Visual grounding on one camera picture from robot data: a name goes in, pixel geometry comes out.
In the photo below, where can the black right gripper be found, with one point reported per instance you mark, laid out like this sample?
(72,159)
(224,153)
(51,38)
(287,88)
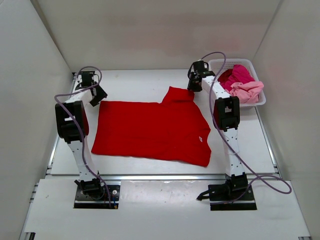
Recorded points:
(191,88)

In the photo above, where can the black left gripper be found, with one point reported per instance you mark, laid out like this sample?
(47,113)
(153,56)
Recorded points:
(101,95)

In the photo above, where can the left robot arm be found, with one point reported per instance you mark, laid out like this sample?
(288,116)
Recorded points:
(73,128)

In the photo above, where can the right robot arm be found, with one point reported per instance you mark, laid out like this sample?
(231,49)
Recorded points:
(225,111)

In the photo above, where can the white plastic laundry basket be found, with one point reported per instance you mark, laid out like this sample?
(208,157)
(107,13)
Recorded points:
(218,66)

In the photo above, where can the dark red t shirt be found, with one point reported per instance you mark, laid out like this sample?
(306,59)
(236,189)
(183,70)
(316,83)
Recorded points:
(224,78)

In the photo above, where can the magenta t shirt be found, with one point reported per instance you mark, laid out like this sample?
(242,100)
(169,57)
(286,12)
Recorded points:
(240,74)

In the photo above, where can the light pink t shirt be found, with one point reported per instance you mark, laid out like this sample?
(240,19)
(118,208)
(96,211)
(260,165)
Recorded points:
(247,93)

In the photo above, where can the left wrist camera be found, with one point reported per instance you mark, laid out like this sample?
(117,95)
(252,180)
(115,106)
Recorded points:
(87,79)

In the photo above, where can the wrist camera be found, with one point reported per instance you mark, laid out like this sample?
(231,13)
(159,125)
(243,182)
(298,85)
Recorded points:
(87,79)
(200,67)

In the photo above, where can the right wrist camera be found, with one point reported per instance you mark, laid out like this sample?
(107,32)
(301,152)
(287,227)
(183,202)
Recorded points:
(200,67)

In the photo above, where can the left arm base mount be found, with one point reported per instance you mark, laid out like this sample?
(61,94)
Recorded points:
(94,195)

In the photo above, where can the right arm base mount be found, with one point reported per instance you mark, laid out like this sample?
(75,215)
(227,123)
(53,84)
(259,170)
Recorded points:
(235,194)

